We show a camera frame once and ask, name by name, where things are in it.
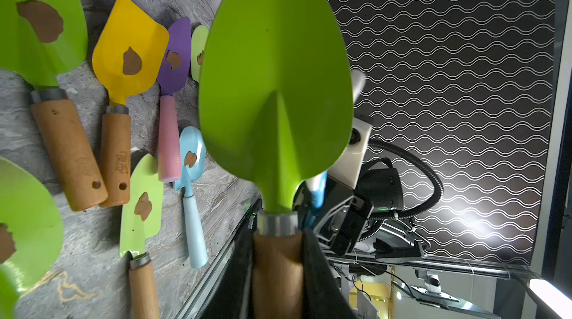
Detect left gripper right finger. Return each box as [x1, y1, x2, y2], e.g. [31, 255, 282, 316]
[302, 229, 357, 318]

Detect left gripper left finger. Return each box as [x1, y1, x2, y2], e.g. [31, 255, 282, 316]
[198, 227, 255, 319]

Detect yellow square trowel wooden handle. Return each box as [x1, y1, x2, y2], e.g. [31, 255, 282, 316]
[92, 0, 169, 208]

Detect green pointed trowel wooden handle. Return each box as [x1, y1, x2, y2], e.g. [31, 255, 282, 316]
[1, 0, 108, 212]

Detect white brush blue handle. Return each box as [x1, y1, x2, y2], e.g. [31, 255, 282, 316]
[303, 69, 366, 228]

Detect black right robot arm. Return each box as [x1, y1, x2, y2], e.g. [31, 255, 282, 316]
[311, 139, 444, 264]

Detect light green trowel wooden handle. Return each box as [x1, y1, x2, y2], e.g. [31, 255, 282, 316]
[191, 25, 209, 82]

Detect light blue trowel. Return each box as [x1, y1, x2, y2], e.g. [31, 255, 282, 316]
[174, 126, 209, 269]

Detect purple trowel pink handle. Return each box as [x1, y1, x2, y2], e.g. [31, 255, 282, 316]
[157, 17, 192, 183]

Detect light green square trowel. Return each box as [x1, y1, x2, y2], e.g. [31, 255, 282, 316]
[119, 154, 164, 318]

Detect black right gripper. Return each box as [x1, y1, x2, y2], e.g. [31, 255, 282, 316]
[312, 177, 405, 256]

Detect green trowel yellow handle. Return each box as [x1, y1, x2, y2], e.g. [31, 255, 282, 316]
[1, 157, 63, 318]

